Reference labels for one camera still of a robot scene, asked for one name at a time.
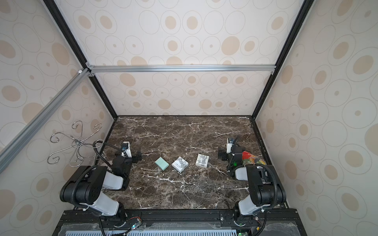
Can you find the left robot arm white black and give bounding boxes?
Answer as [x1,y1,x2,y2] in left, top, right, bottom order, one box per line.
[60,151,142,223]

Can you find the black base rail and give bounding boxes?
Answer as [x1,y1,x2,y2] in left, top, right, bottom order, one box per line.
[53,208,306,236]

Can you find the horizontal aluminium rail back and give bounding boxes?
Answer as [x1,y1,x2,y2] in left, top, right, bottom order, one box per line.
[89,64,276,73]

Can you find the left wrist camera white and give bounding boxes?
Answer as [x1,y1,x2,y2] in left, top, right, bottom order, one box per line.
[121,141,132,158]

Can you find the black corrugated cable left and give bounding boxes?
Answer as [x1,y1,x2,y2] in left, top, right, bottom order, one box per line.
[92,140,125,167]

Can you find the red snack bag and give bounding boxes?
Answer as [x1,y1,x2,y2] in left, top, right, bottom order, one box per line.
[242,151,267,165]

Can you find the silver wire jewelry stand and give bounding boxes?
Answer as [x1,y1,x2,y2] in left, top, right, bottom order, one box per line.
[46,120,102,168]

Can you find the white lift-off box lid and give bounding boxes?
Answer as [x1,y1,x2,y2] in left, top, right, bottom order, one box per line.
[195,154,209,168]

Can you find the diagonal aluminium rail left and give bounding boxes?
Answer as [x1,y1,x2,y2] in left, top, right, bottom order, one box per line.
[1,68,89,172]

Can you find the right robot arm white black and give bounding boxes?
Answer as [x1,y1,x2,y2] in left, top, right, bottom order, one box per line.
[218,143,286,220]

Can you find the white gift box grey bow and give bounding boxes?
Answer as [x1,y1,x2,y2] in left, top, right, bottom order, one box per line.
[172,156,189,173]

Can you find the mint green box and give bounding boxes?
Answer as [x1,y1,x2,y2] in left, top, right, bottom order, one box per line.
[155,157,169,171]

